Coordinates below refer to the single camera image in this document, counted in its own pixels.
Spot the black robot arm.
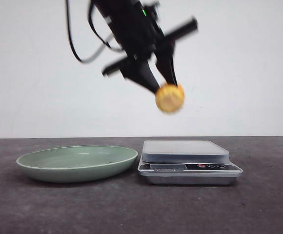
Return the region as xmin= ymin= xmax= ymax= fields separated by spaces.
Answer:
xmin=90 ymin=0 xmax=198 ymax=94

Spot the silver digital kitchen scale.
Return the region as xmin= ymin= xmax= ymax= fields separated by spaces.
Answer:
xmin=138 ymin=140 xmax=243 ymax=185

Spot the yellow corn cob piece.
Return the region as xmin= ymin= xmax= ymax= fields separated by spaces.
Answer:
xmin=155 ymin=83 xmax=185 ymax=114

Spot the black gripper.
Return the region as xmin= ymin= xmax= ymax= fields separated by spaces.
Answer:
xmin=102 ymin=9 xmax=198 ymax=94

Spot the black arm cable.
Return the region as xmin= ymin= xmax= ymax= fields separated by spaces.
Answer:
xmin=64 ymin=0 xmax=126 ymax=64

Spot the green oval plate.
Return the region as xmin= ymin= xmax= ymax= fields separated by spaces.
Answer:
xmin=16 ymin=145 xmax=138 ymax=183

